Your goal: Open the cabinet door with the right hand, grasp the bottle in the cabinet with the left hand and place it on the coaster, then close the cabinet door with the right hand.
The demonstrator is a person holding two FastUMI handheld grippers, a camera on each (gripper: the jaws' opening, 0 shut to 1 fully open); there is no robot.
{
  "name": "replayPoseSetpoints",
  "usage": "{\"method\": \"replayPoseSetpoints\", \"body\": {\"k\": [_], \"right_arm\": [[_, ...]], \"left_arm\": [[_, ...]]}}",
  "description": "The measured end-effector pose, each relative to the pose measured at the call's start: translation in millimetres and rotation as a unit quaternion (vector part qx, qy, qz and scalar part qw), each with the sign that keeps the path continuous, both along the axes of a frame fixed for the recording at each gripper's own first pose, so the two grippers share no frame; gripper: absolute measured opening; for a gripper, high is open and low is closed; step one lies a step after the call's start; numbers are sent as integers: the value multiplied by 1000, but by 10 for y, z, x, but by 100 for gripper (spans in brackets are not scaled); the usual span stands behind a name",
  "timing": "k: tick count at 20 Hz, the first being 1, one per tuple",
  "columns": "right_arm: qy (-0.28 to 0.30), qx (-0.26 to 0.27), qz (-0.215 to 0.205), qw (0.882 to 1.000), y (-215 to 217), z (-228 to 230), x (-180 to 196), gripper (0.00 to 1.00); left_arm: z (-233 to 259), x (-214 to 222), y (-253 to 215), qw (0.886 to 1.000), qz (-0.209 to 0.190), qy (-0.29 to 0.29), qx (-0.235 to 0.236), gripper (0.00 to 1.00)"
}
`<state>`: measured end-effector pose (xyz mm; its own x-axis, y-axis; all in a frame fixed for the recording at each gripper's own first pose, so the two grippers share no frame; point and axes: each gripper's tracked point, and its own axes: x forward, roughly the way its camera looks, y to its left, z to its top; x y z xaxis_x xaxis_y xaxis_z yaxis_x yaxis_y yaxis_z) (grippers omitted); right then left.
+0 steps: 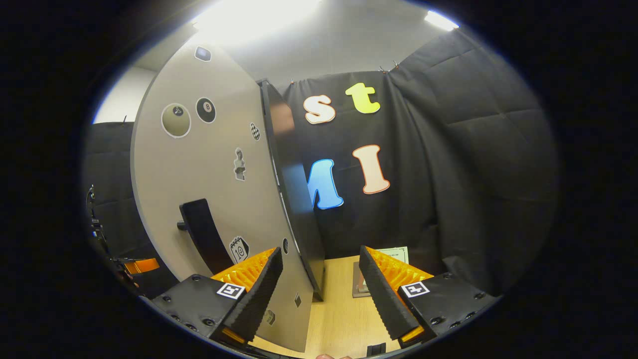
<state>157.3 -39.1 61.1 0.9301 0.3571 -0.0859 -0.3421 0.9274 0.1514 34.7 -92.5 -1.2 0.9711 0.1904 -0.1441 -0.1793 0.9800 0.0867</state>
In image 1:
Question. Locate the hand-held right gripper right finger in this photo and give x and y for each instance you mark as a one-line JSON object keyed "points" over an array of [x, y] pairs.
{"points": [[384, 304]]}

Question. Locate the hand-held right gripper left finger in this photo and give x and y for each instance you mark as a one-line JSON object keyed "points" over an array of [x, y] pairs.
{"points": [[259, 299]]}

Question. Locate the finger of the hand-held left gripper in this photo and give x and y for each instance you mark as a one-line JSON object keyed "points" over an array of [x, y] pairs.
{"points": [[142, 266]]}

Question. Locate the grey cabinet door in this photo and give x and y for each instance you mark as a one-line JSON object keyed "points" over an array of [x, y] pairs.
{"points": [[209, 164]]}

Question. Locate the black backdrop cloth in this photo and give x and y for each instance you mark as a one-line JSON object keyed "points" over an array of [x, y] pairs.
{"points": [[473, 174]]}

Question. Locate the metal cloth clip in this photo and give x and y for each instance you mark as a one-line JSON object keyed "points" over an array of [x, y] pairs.
{"points": [[390, 67]]}

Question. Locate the long ceiling light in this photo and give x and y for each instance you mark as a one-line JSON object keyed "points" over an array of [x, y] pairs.
{"points": [[441, 20]]}

